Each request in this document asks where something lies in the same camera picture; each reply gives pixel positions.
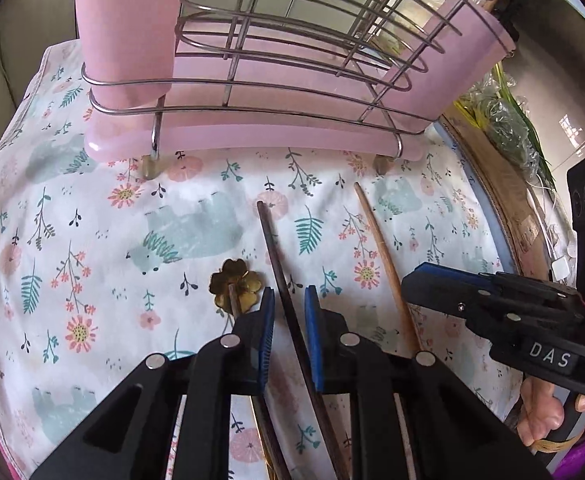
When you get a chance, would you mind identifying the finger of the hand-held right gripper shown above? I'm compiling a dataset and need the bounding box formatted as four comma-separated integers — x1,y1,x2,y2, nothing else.
416,261,585,312
401,271,524,334

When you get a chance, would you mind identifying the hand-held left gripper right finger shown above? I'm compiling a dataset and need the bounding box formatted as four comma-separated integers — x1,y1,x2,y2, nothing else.
305,285,553,480

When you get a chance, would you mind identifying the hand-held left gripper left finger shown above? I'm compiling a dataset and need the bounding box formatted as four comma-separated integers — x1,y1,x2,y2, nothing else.
30,287,276,480

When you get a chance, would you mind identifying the dark wooden chopstick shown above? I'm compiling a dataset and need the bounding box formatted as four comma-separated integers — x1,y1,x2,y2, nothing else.
256,201,350,480

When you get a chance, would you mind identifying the metal wire utensil rack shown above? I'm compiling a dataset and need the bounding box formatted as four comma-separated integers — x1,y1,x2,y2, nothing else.
80,0,553,181

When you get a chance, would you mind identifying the person's right hand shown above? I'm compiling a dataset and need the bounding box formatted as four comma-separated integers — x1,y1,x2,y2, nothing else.
515,377,585,453

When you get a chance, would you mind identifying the gold flower spoon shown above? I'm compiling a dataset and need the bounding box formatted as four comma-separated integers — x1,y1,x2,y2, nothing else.
210,259,293,480

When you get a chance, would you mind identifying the light wooden chopstick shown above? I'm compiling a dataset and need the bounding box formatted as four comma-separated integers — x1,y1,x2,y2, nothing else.
353,182,423,358

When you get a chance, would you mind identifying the plastic bag of greens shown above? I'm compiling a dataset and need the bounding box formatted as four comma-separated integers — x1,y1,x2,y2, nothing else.
455,67,555,186

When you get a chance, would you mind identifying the floral printed cloth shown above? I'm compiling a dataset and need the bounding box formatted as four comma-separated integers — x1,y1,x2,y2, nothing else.
0,40,523,480

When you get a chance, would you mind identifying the pink dish rack with wire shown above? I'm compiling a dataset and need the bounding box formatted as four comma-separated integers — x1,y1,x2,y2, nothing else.
75,0,515,163

